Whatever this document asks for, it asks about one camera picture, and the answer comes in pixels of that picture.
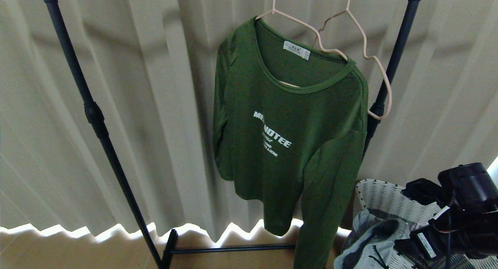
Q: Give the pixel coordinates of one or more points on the beige curtain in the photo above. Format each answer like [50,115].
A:
[155,105]

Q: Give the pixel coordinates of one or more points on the white laundry basket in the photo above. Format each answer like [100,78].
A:
[385,197]

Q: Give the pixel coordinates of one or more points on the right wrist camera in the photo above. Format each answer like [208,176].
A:
[422,191]

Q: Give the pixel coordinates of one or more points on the green printed shirt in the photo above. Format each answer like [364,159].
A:
[272,105]

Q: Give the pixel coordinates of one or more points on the pink clothes hanger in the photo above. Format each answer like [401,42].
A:
[365,47]
[295,21]

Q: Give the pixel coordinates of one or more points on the pale grey shorts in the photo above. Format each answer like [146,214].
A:
[373,238]

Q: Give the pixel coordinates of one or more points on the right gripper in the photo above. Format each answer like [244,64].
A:
[459,238]

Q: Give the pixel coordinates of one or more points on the black clothes rack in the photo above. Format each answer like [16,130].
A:
[95,117]

